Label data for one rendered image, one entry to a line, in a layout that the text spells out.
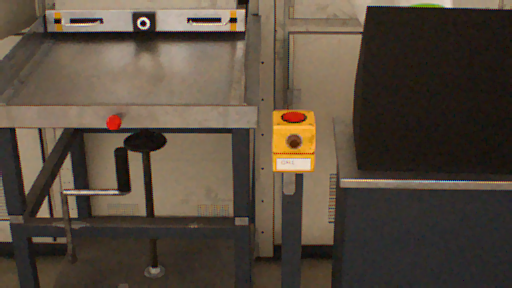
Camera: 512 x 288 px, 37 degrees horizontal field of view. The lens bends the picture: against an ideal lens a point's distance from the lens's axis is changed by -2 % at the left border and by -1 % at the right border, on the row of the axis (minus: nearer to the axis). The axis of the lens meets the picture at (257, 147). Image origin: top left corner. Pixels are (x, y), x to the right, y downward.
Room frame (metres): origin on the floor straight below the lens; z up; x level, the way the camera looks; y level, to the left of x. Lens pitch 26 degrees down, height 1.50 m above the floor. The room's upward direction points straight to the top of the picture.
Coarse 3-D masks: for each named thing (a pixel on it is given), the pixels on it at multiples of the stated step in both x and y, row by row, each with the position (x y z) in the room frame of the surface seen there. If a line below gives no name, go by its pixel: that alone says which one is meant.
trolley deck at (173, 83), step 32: (64, 32) 2.09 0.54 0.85; (96, 32) 2.09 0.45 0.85; (128, 32) 2.08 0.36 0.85; (160, 32) 2.08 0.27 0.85; (192, 32) 2.08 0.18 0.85; (224, 32) 2.07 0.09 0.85; (256, 32) 2.07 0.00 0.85; (64, 64) 1.82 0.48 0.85; (96, 64) 1.82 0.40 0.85; (128, 64) 1.82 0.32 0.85; (160, 64) 1.82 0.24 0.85; (192, 64) 1.82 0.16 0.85; (224, 64) 1.81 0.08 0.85; (256, 64) 1.81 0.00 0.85; (32, 96) 1.61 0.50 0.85; (64, 96) 1.61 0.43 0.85; (96, 96) 1.61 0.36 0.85; (128, 96) 1.61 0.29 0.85; (160, 96) 1.61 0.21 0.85; (192, 96) 1.61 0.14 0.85; (224, 96) 1.61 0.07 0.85; (256, 96) 1.60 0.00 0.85; (160, 128) 1.56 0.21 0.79; (192, 128) 1.56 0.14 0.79; (224, 128) 1.56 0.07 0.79; (256, 128) 1.55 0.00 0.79
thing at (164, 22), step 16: (48, 16) 2.03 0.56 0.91; (80, 16) 2.03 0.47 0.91; (96, 16) 2.03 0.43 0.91; (112, 16) 2.03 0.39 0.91; (128, 16) 2.03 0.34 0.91; (160, 16) 2.03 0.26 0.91; (176, 16) 2.03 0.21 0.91; (192, 16) 2.03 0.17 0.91; (208, 16) 2.03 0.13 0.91; (240, 16) 2.02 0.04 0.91
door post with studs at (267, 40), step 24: (264, 0) 2.23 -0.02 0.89; (264, 24) 2.23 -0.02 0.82; (264, 48) 2.23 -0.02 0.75; (264, 72) 2.23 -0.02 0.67; (264, 96) 2.23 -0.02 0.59; (264, 120) 2.23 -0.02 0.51; (264, 144) 2.23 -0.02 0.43; (264, 168) 2.23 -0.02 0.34; (264, 192) 2.23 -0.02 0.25; (264, 216) 2.23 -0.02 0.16; (264, 240) 2.23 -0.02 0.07
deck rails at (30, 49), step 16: (32, 32) 1.91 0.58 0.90; (48, 32) 2.06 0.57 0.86; (240, 32) 2.06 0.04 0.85; (16, 48) 1.78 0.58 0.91; (32, 48) 1.90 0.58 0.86; (48, 48) 1.94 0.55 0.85; (240, 48) 1.92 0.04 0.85; (0, 64) 1.65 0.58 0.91; (16, 64) 1.76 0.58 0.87; (32, 64) 1.81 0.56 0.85; (240, 64) 1.80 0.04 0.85; (0, 80) 1.64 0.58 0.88; (16, 80) 1.70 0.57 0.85; (240, 80) 1.69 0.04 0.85; (0, 96) 1.60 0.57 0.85; (240, 96) 1.60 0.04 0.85
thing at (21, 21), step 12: (0, 0) 2.10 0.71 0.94; (12, 0) 2.15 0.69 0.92; (24, 0) 2.20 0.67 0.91; (0, 12) 2.10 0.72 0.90; (12, 12) 2.14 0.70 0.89; (24, 12) 2.19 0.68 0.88; (0, 24) 2.09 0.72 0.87; (12, 24) 2.14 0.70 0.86; (24, 24) 2.15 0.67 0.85; (0, 36) 2.05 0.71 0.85
